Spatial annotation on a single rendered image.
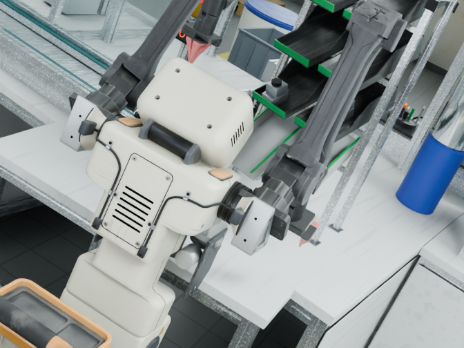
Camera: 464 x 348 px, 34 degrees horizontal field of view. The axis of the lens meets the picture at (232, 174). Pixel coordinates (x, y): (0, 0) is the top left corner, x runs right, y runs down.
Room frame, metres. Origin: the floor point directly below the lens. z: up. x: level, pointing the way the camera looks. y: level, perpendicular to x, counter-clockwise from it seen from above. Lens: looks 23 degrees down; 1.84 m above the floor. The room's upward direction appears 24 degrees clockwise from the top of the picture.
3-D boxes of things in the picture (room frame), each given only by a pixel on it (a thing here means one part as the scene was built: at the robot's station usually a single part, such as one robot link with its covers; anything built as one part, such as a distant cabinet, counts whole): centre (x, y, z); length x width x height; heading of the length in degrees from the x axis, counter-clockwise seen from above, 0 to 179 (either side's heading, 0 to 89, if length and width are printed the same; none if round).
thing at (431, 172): (2.73, -0.68, 1.00); 0.16 x 0.16 x 0.27
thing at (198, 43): (2.04, 0.24, 1.27); 0.07 x 0.07 x 0.09; 66
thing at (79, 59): (2.38, 0.46, 0.91); 0.84 x 0.28 x 0.10; 66
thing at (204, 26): (2.04, 0.23, 1.34); 0.10 x 0.07 x 0.07; 66
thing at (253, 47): (4.36, -0.07, 0.73); 0.62 x 0.42 x 0.23; 66
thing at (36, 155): (2.02, 0.12, 0.84); 0.90 x 0.70 x 0.03; 74
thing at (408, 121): (3.35, -0.60, 1.01); 0.24 x 0.24 x 0.13; 66
